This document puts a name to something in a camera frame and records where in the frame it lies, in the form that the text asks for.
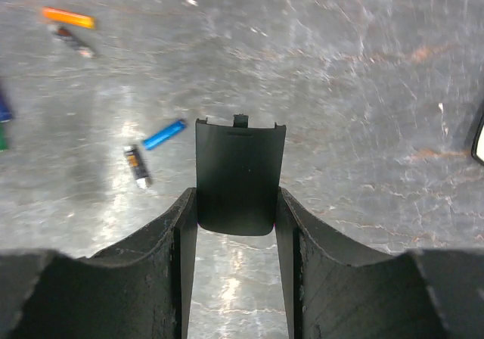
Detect black silver orange battery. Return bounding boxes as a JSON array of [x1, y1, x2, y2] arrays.
[[123, 145, 152, 189]]

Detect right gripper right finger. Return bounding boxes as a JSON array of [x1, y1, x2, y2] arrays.
[[275, 189, 483, 338]]

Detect green yellow AAA battery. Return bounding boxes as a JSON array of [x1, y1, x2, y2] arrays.
[[0, 124, 8, 151]]

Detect white square plate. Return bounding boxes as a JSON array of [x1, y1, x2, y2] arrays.
[[470, 104, 484, 165]]

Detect purple blue AAA battery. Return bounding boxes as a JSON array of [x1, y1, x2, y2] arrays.
[[0, 86, 13, 123]]

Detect black battery cover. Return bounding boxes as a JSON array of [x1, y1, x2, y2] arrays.
[[195, 114, 287, 236]]

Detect bright blue AAA battery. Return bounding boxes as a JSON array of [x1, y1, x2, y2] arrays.
[[142, 119, 188, 151]]

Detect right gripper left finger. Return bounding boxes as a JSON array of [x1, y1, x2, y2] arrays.
[[1, 188, 197, 338]]

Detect dark silver battery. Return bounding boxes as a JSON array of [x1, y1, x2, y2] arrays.
[[48, 23, 96, 58]]

